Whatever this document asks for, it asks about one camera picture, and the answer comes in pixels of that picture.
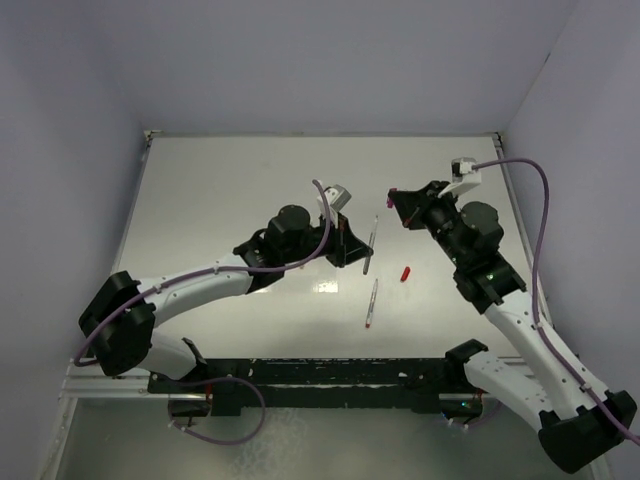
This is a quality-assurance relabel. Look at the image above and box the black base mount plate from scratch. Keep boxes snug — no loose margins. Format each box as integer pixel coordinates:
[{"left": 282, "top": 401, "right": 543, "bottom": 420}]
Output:
[{"left": 148, "top": 358, "right": 485, "bottom": 420}]

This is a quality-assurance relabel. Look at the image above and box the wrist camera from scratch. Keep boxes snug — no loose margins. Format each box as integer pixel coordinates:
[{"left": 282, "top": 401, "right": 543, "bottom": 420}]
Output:
[
  {"left": 316, "top": 184, "right": 352, "bottom": 216},
  {"left": 438, "top": 157, "right": 482, "bottom": 198}
]

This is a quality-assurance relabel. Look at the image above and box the aluminium rail frame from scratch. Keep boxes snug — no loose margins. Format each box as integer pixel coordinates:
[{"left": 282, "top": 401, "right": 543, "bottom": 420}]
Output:
[{"left": 61, "top": 364, "right": 149, "bottom": 399}]

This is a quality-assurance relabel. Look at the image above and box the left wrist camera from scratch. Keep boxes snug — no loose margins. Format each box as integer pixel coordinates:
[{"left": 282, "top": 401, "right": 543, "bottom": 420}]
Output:
[{"left": 316, "top": 184, "right": 352, "bottom": 216}]

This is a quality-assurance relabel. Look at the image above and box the red pen cap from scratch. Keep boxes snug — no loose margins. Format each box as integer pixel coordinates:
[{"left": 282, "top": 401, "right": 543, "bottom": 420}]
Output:
[{"left": 400, "top": 266, "right": 411, "bottom": 282}]

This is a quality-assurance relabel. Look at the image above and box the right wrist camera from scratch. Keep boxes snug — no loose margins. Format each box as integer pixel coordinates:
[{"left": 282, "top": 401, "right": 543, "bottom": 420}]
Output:
[{"left": 438, "top": 157, "right": 482, "bottom": 198}]

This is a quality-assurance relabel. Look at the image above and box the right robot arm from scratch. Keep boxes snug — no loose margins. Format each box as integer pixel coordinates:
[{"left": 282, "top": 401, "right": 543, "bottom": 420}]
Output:
[{"left": 388, "top": 181, "right": 637, "bottom": 474}]

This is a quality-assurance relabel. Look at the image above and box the red pen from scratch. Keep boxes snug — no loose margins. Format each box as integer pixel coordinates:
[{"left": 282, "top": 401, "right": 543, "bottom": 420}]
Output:
[{"left": 365, "top": 278, "right": 379, "bottom": 329}]

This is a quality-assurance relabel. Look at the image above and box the purple pen cap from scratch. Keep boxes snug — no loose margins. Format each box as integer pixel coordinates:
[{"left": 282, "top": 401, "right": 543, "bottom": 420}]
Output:
[{"left": 386, "top": 188, "right": 397, "bottom": 209}]

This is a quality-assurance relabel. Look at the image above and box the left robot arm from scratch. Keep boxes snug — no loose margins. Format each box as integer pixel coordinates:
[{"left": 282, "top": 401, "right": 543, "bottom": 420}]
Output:
[{"left": 79, "top": 205, "right": 373, "bottom": 392}]

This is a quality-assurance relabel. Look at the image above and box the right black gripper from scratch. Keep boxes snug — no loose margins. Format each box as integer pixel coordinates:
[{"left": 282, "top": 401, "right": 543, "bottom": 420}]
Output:
[{"left": 391, "top": 180, "right": 468, "bottom": 267}]

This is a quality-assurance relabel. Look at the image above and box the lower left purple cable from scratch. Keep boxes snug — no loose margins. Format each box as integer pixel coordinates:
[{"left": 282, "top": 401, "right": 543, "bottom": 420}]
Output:
[{"left": 167, "top": 375, "right": 267, "bottom": 445}]

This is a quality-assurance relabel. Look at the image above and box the purple pen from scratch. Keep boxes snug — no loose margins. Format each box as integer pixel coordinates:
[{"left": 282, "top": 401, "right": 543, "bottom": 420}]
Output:
[{"left": 362, "top": 215, "right": 379, "bottom": 276}]

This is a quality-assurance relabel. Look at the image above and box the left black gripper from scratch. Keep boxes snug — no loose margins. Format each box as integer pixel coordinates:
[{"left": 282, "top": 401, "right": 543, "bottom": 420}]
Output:
[{"left": 282, "top": 211, "right": 371, "bottom": 268}]

